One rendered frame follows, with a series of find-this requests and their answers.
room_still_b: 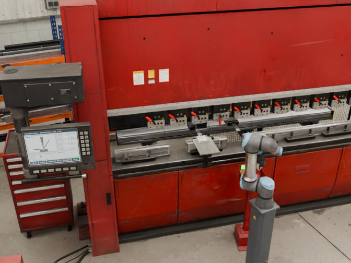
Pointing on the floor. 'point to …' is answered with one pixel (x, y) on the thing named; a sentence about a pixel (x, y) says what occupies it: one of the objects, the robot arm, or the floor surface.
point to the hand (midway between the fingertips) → (258, 169)
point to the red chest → (37, 195)
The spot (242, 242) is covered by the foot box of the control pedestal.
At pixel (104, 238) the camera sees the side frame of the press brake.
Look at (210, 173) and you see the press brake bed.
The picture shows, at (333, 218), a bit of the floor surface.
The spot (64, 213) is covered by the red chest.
